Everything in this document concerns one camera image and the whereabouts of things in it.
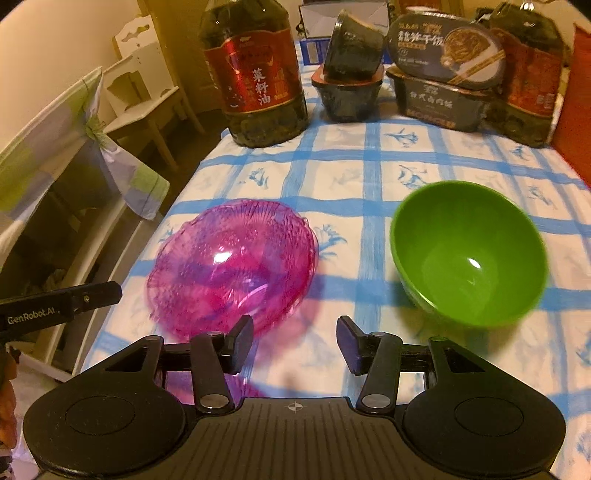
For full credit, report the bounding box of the large red-label oil bottle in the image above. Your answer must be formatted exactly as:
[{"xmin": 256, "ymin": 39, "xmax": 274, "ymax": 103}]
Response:
[{"xmin": 199, "ymin": 1, "xmax": 308, "ymax": 148}]

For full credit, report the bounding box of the white paper box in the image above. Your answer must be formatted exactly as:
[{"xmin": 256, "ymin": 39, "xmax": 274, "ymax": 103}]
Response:
[{"xmin": 297, "ymin": 0, "xmax": 392, "ymax": 40}]

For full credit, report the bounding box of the rectangular dark instant rice box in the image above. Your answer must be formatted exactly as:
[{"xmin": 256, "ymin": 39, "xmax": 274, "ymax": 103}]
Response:
[{"xmin": 386, "ymin": 65, "xmax": 493, "ymax": 132}]

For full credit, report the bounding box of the green checked hanging cloth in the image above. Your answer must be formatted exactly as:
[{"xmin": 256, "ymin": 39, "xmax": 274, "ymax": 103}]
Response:
[{"xmin": 1, "ymin": 68, "xmax": 169, "ymax": 225}]

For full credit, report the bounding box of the blue checked tablecloth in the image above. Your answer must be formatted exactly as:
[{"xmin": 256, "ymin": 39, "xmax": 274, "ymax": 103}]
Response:
[{"xmin": 81, "ymin": 38, "xmax": 591, "ymax": 480}]

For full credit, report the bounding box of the red tote bag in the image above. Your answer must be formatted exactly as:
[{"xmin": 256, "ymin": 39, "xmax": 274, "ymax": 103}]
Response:
[{"xmin": 551, "ymin": 25, "xmax": 591, "ymax": 186}]

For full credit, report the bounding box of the green plastic bowl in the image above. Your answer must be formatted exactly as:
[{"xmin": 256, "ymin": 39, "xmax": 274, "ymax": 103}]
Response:
[{"xmin": 390, "ymin": 181, "xmax": 549, "ymax": 329}]

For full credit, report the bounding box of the pink glass plate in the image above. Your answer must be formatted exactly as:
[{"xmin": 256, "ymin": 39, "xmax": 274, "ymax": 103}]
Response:
[{"xmin": 145, "ymin": 199, "xmax": 318, "ymax": 340}]

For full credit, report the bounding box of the oval instant rice box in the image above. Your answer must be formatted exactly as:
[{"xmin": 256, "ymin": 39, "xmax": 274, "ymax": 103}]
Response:
[{"xmin": 387, "ymin": 12, "xmax": 505, "ymax": 90}]

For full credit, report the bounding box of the tilted dark instant-food cup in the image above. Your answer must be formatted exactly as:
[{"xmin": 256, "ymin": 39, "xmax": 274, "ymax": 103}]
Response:
[{"xmin": 324, "ymin": 10, "xmax": 385, "ymax": 80}]

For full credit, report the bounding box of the white shelf rack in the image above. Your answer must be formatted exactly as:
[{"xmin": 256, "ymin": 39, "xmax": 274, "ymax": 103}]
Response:
[{"xmin": 1, "ymin": 144, "xmax": 159, "ymax": 381}]

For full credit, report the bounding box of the white wooden chair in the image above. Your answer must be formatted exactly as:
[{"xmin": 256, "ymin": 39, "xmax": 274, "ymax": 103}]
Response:
[{"xmin": 103, "ymin": 15, "xmax": 204, "ymax": 171}]

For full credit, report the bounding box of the dark instant-food bowl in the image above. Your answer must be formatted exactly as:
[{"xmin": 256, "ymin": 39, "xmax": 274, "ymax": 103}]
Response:
[{"xmin": 311, "ymin": 65, "xmax": 385, "ymax": 123}]

